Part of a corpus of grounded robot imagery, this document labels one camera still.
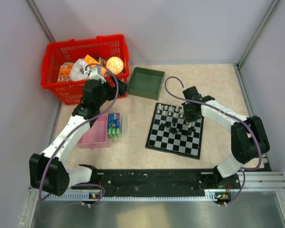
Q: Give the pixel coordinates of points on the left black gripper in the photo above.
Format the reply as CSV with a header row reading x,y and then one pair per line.
x,y
113,90

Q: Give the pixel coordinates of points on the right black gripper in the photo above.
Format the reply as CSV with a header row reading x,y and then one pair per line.
x,y
187,118

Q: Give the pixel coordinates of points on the black white chess board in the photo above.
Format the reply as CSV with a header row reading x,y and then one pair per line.
x,y
169,132

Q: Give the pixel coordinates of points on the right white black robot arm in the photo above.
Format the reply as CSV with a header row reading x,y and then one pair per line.
x,y
248,136

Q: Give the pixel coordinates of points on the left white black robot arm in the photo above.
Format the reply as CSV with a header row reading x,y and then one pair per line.
x,y
47,169

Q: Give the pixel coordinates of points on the orange round ball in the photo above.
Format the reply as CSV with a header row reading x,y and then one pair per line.
x,y
115,65

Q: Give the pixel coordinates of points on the blue green packaged item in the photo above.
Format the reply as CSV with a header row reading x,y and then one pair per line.
x,y
114,126

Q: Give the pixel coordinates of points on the dark green open box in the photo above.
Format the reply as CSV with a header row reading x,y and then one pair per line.
x,y
146,83

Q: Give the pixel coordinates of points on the white plastic bag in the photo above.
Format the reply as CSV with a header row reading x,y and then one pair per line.
x,y
79,71

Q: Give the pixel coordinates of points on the orange punched cardboard box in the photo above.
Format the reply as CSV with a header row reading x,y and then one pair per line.
x,y
96,62

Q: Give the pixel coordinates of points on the pink open drawer box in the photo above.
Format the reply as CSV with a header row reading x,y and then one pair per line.
x,y
96,137

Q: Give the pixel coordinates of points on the red plastic shopping basket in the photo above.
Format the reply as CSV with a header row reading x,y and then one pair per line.
x,y
70,51

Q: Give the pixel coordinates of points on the small orange carton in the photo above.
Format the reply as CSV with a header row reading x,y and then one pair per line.
x,y
64,72

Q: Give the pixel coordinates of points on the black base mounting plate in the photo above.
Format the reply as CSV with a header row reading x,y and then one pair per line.
x,y
155,182

